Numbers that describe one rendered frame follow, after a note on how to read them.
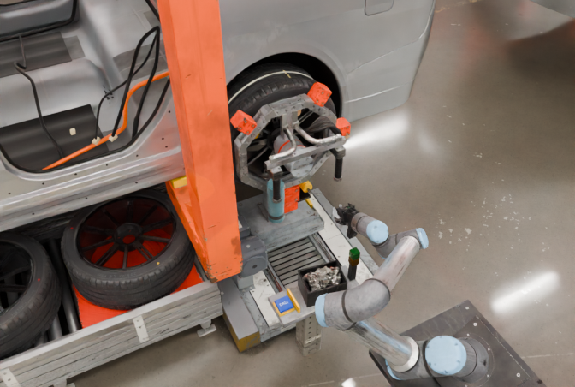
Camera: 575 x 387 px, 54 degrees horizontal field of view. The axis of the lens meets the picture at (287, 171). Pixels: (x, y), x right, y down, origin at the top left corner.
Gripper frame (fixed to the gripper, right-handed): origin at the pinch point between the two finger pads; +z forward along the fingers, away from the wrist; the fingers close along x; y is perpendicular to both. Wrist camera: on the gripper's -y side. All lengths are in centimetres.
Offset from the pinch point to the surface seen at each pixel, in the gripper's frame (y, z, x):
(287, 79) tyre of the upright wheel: 65, 25, -3
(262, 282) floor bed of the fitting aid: -46, 46, 30
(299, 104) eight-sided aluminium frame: 53, 15, -1
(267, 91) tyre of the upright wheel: 63, 21, 10
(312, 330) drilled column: -53, -2, 28
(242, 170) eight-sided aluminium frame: 28, 30, 30
